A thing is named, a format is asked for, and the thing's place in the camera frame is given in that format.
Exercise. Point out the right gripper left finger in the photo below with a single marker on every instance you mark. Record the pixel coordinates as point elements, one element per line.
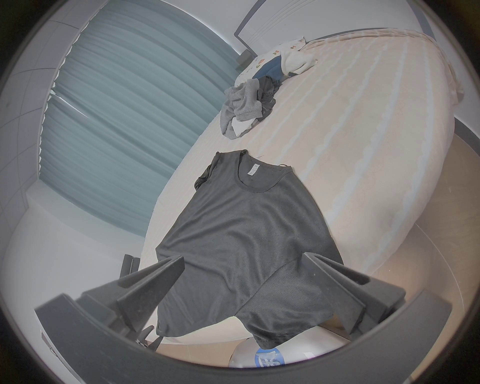
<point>146,288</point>

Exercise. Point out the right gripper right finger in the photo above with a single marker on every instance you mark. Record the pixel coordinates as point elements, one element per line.
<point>348,292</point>

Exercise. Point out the black T-shirt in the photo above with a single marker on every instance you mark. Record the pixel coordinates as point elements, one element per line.
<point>247,240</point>

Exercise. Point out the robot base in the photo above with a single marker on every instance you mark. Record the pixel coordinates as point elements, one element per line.
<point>292,352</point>

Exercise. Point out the bed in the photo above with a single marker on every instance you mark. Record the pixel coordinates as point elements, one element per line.
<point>356,131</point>

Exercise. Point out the pile of clothes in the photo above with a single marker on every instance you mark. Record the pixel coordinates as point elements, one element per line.
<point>247,101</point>

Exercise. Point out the black chest of drawers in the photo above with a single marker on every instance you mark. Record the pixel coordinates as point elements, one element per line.
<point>128,264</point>

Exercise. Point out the blue-green curtain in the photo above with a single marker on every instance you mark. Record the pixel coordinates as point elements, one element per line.
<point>131,105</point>

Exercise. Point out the white printed pillow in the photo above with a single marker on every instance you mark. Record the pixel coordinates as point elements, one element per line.
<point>264,60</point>

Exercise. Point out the grey bedside table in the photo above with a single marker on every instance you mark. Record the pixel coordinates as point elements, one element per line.
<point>243,60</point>

